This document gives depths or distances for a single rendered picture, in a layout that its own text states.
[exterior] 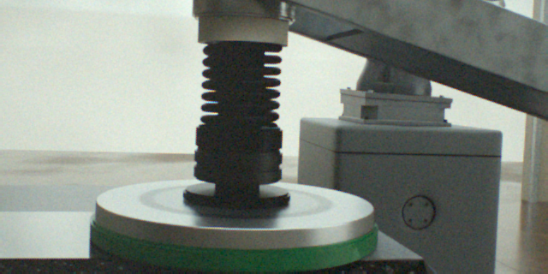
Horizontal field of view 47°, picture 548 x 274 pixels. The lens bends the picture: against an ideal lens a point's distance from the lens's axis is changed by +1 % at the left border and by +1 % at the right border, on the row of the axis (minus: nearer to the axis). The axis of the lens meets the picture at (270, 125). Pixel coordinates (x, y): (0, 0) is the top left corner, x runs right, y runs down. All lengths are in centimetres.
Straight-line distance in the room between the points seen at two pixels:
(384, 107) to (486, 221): 35
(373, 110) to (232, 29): 108
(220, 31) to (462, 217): 113
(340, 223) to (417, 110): 114
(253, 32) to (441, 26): 14
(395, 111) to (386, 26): 108
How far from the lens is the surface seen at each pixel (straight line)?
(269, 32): 46
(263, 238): 39
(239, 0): 45
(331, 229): 42
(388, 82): 155
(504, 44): 50
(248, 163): 46
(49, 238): 49
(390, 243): 50
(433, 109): 156
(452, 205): 150
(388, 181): 143
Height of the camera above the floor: 92
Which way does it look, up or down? 3 degrees down
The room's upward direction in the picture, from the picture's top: 2 degrees clockwise
